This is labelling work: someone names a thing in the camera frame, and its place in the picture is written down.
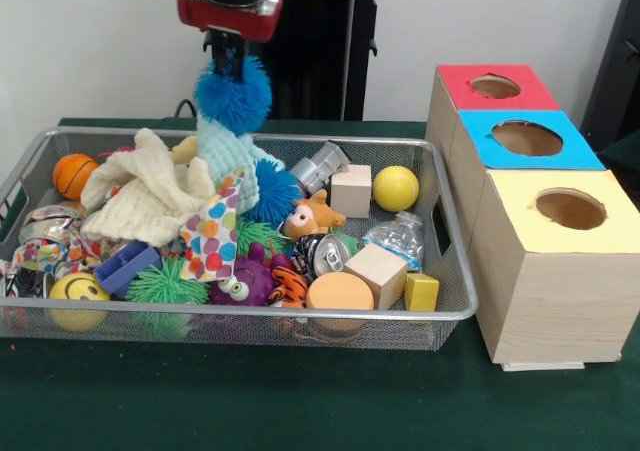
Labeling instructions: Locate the clear plastic packet blue label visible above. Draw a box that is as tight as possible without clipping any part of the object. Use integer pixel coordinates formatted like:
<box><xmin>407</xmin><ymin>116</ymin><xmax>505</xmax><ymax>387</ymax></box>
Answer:
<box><xmin>362</xmin><ymin>211</ymin><xmax>425</xmax><ymax>270</ymax></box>

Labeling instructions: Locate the black cable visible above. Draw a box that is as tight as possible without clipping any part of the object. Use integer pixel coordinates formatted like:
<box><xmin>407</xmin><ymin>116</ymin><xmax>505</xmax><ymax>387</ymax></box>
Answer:
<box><xmin>174</xmin><ymin>98</ymin><xmax>201</xmax><ymax>120</ymax></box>

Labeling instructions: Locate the polka dot cloth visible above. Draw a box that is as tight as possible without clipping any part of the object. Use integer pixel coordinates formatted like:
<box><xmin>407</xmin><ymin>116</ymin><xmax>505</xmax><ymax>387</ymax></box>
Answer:
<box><xmin>180</xmin><ymin>171</ymin><xmax>244</xmax><ymax>282</ymax></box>

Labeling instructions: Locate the mint green knitted cloth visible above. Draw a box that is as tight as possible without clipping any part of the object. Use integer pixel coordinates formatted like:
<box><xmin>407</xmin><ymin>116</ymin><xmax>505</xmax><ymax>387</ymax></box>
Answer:
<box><xmin>195</xmin><ymin>116</ymin><xmax>263</xmax><ymax>214</ymax></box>

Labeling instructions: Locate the green spiky ball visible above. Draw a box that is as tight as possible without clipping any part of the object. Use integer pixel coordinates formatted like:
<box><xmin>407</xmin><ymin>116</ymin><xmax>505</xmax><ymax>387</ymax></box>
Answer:
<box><xmin>125</xmin><ymin>258</ymin><xmax>211</xmax><ymax>334</ymax></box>

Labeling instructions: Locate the plain yellow ball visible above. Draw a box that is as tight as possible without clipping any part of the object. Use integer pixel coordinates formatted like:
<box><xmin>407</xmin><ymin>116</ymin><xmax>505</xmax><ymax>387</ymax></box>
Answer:
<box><xmin>372</xmin><ymin>165</ymin><xmax>420</xmax><ymax>213</ymax></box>

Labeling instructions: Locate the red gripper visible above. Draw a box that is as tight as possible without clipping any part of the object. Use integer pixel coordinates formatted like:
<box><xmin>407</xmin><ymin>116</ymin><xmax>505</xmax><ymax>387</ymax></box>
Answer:
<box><xmin>177</xmin><ymin>0</ymin><xmax>283</xmax><ymax>80</ymax></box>

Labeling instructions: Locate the cream knitted cloth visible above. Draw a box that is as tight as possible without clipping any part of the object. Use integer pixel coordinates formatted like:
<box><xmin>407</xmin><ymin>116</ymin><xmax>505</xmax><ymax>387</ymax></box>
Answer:
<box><xmin>80</xmin><ymin>128</ymin><xmax>217</xmax><ymax>249</ymax></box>

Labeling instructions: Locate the purple spiky ball with eyes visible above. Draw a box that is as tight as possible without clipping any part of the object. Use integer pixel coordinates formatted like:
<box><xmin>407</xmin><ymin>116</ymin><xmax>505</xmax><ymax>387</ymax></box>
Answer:
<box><xmin>207</xmin><ymin>254</ymin><xmax>277</xmax><ymax>307</ymax></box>

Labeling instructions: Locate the black chair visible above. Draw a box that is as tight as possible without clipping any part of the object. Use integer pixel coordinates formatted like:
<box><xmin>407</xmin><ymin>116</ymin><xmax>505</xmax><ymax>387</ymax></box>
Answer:
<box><xmin>580</xmin><ymin>0</ymin><xmax>640</xmax><ymax>154</ymax></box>

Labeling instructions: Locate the small orange basketball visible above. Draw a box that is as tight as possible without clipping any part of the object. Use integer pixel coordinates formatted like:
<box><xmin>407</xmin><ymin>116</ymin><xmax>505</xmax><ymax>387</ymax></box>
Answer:
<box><xmin>52</xmin><ymin>153</ymin><xmax>100</xmax><ymax>201</ymax></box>

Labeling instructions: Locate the yellow smiley ball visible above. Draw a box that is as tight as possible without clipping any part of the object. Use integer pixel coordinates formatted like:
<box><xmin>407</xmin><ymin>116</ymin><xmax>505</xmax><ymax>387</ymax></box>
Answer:
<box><xmin>48</xmin><ymin>273</ymin><xmax>111</xmax><ymax>332</ymax></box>

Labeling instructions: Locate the brown plush toy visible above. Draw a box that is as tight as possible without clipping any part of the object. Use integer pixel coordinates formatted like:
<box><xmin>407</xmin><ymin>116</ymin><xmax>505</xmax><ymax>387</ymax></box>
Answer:
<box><xmin>283</xmin><ymin>189</ymin><xmax>347</xmax><ymax>240</ymax></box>

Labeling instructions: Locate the wooden box with three holes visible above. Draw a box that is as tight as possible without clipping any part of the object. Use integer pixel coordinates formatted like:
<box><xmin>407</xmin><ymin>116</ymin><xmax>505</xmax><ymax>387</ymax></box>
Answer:
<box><xmin>425</xmin><ymin>64</ymin><xmax>640</xmax><ymax>372</ymax></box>

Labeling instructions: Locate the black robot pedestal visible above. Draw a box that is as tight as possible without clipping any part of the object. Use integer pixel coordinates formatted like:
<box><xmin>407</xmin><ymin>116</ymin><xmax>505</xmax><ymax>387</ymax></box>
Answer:
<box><xmin>193</xmin><ymin>0</ymin><xmax>403</xmax><ymax>122</ymax></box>

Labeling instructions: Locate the blue fuzzy toy with eyes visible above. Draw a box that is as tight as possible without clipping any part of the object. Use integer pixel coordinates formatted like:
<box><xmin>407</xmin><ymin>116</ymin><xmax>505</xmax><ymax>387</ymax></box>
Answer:
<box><xmin>193</xmin><ymin>56</ymin><xmax>273</xmax><ymax>136</ymax></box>

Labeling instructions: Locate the clear mesh bin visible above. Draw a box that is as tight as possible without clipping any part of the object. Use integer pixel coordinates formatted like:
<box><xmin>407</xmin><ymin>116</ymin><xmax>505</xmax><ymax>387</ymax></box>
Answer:
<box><xmin>0</xmin><ymin>126</ymin><xmax>481</xmax><ymax>349</ymax></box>

